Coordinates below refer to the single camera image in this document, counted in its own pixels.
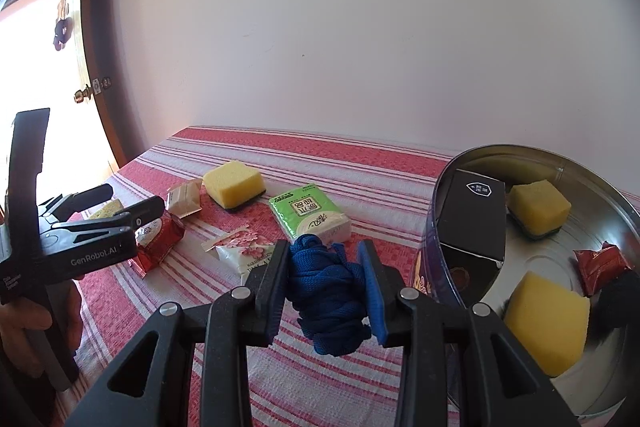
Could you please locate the green tissue pack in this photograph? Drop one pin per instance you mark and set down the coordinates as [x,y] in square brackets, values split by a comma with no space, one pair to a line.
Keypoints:
[307,210]

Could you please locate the dark red snack packet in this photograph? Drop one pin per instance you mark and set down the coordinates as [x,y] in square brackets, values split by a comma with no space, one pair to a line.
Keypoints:
[598,268]

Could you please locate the red white snack packet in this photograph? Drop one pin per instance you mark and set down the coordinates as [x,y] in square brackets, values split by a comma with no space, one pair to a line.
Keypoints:
[154,241]

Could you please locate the beige snack packet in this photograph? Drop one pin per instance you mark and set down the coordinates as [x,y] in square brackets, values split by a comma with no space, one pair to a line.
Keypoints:
[183,199]

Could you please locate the large yellow green sponge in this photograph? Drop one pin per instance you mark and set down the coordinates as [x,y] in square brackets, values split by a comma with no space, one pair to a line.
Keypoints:
[233,184]

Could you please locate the white pink snack packet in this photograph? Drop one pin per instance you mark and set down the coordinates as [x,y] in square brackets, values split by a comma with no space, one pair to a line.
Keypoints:
[241,250]

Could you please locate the small yellow sponge piece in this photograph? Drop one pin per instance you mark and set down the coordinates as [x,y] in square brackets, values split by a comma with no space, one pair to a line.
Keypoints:
[110,209]

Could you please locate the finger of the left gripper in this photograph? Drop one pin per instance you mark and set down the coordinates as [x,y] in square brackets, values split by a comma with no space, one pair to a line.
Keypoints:
[61,208]
[132,217]

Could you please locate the black knotted cloth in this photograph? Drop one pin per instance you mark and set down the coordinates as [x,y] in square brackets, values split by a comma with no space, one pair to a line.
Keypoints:
[617,305]

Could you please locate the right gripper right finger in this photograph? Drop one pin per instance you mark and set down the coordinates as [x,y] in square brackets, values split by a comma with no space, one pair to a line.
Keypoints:
[499,382]

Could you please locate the blue knotted cloth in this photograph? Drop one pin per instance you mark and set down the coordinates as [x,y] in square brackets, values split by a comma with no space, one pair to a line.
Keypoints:
[329,294]

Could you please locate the black box with badge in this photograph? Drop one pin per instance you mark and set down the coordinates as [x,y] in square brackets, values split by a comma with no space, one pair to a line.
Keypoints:
[473,216]

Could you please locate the wooden door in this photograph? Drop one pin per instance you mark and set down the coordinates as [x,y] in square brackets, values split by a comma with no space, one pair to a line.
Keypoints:
[95,56]

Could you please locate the red striped tablecloth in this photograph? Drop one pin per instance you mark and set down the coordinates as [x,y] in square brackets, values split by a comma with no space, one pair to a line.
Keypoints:
[389,194]

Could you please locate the yellow green scouring sponge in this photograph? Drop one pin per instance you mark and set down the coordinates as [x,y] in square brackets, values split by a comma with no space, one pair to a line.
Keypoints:
[550,321]

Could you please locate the brass door handle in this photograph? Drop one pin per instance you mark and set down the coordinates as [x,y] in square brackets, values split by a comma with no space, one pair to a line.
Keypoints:
[84,94]

